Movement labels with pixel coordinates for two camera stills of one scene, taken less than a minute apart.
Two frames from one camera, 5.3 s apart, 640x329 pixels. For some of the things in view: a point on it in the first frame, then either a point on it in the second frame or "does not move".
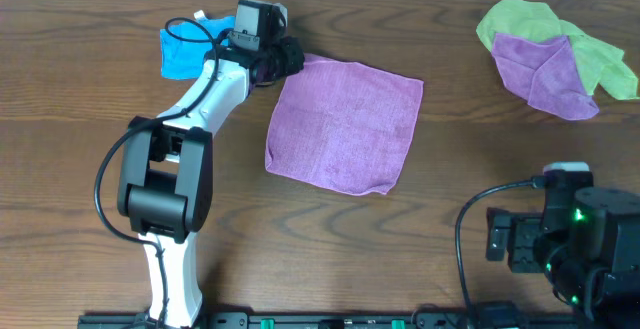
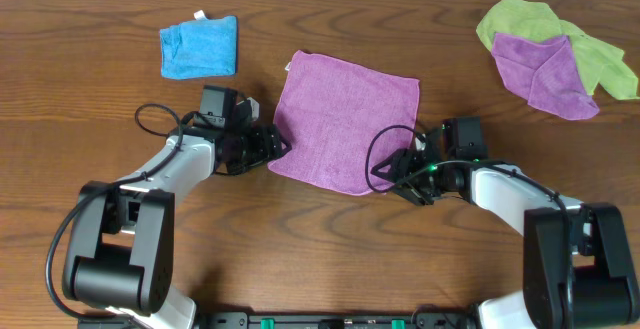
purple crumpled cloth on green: [544, 73] does not move
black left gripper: [291, 57] to [269, 143]
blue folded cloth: [180, 59] does not move
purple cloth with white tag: [346, 126] does not move
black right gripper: [523, 239] to [406, 173]
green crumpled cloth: [601, 65] does not move
